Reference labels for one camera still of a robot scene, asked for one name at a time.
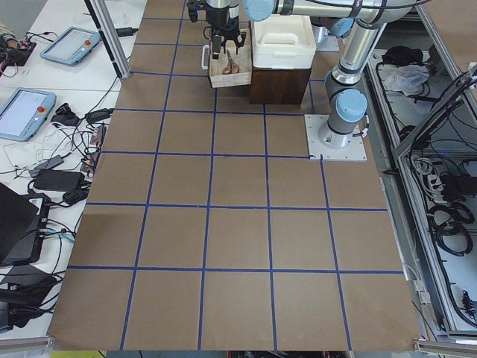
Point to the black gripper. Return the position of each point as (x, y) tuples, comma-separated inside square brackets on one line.
[(217, 16)]

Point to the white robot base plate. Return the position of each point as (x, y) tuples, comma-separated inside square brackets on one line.
[(324, 144)]

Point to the grey orange handled scissors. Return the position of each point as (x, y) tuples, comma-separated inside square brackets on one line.
[(232, 67)]

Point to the lower blue teach pendant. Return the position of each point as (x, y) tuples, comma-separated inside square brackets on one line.
[(24, 113)]

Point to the white foam tray box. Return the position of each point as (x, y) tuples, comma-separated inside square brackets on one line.
[(283, 42)]

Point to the aluminium frame post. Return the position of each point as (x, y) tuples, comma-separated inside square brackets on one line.
[(103, 22)]

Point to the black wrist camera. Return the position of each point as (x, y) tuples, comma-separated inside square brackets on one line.
[(194, 7)]

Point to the wooden drawer with white handle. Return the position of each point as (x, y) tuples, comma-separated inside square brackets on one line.
[(215, 67)]

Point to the black power adapter brick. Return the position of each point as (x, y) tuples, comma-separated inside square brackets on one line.
[(60, 181)]

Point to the upper blue teach pendant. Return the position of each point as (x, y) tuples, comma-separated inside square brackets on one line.
[(72, 46)]

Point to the blue teach pendant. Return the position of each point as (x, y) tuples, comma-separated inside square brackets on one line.
[(72, 46), (24, 113)]

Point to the black laptop computer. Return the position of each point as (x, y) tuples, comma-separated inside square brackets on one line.
[(23, 219)]

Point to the dark wooden drawer cabinet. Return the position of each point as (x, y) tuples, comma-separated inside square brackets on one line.
[(278, 86)]

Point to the white crumpled cloth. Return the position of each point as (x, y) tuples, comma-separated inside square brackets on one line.
[(408, 80)]

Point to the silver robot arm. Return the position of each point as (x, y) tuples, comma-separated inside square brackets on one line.
[(348, 104)]

